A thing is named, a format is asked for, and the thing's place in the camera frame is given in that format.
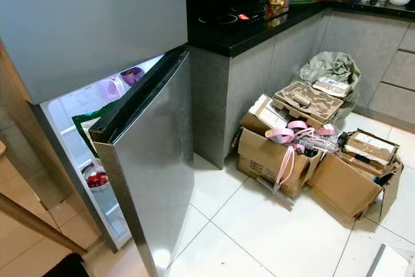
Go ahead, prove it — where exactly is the grey steel fridge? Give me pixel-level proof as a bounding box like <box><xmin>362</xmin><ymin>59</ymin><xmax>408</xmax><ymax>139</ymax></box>
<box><xmin>0</xmin><ymin>0</ymin><xmax>194</xmax><ymax>277</ymax></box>

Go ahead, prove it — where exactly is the grey fridge upper door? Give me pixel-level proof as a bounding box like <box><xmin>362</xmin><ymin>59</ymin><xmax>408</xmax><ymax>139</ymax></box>
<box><xmin>0</xmin><ymin>0</ymin><xmax>189</xmax><ymax>104</ymax></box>

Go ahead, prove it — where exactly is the grey fridge door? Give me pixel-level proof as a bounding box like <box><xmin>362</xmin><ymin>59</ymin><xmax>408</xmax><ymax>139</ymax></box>
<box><xmin>0</xmin><ymin>0</ymin><xmax>189</xmax><ymax>104</ymax></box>
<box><xmin>89</xmin><ymin>49</ymin><xmax>194</xmax><ymax>277</ymax></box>

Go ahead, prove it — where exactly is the grey fridge lower door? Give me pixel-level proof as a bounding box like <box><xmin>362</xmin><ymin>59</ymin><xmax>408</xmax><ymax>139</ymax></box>
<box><xmin>89</xmin><ymin>49</ymin><xmax>194</xmax><ymax>277</ymax></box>

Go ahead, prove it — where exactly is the green edged food bag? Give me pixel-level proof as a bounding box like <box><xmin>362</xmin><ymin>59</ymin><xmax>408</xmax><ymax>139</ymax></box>
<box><xmin>71</xmin><ymin>101</ymin><xmax>117</xmax><ymax>158</ymax></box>

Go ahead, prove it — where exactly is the bowl of red fruit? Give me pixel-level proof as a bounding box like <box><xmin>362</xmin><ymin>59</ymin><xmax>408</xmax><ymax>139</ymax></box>
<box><xmin>82</xmin><ymin>162</ymin><xmax>110</xmax><ymax>192</ymax></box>

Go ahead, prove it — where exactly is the pink plastic container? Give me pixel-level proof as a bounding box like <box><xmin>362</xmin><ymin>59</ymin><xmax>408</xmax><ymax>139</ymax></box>
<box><xmin>97</xmin><ymin>78</ymin><xmax>124</xmax><ymax>101</ymax></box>

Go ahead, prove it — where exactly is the purple bowl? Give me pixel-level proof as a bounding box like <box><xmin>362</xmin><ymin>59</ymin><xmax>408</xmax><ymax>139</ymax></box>
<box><xmin>120</xmin><ymin>67</ymin><xmax>145</xmax><ymax>87</ymax></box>

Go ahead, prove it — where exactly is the black floor mat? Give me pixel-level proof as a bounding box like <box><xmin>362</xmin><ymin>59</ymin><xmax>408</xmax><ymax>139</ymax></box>
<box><xmin>41</xmin><ymin>253</ymin><xmax>90</xmax><ymax>277</ymax></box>

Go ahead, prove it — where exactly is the black induction hob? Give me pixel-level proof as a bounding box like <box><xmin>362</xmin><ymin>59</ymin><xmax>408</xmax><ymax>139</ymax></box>
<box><xmin>191</xmin><ymin>0</ymin><xmax>267</xmax><ymax>28</ymax></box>

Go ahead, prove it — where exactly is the grey kitchen counter black top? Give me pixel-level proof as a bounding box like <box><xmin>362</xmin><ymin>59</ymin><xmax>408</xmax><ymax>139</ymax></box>
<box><xmin>185</xmin><ymin>0</ymin><xmax>415</xmax><ymax>169</ymax></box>

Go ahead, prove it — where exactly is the printed brown cardboard box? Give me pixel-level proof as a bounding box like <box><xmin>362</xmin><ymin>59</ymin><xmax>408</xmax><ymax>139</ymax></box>
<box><xmin>237</xmin><ymin>128</ymin><xmax>325</xmax><ymax>200</ymax></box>

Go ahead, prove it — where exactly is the small open cardboard box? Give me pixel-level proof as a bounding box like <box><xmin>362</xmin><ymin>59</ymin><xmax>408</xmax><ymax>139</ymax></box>
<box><xmin>241</xmin><ymin>94</ymin><xmax>289</xmax><ymax>136</ymax></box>

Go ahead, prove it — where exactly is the pink tape roll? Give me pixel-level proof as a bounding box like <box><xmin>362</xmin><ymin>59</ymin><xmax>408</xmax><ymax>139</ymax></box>
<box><xmin>287</xmin><ymin>120</ymin><xmax>309</xmax><ymax>131</ymax></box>
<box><xmin>265</xmin><ymin>128</ymin><xmax>296</xmax><ymax>145</ymax></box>

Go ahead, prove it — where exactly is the pink ribbon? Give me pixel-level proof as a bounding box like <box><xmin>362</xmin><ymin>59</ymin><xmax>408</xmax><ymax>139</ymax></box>
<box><xmin>274</xmin><ymin>142</ymin><xmax>299</xmax><ymax>193</ymax></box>

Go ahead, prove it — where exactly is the brown moulded pulp tray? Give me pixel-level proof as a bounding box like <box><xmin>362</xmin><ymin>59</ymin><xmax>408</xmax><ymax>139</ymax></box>
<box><xmin>272</xmin><ymin>81</ymin><xmax>344</xmax><ymax>128</ymax></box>

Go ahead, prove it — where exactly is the white labelled box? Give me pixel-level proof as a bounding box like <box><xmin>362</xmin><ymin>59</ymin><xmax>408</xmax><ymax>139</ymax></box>
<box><xmin>313</xmin><ymin>77</ymin><xmax>352</xmax><ymax>99</ymax></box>

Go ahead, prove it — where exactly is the grey green sack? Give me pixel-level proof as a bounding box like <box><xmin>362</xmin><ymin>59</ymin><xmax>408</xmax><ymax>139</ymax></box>
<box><xmin>298</xmin><ymin>51</ymin><xmax>362</xmax><ymax>119</ymax></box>

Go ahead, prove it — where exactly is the plain brown cardboard box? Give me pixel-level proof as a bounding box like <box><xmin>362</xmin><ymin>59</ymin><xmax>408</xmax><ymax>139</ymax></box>
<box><xmin>307</xmin><ymin>152</ymin><xmax>405</xmax><ymax>221</ymax></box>

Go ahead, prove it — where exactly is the small labelled cardboard box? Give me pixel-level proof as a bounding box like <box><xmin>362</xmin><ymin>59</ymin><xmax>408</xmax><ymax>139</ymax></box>
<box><xmin>340</xmin><ymin>129</ymin><xmax>399</xmax><ymax>167</ymax></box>

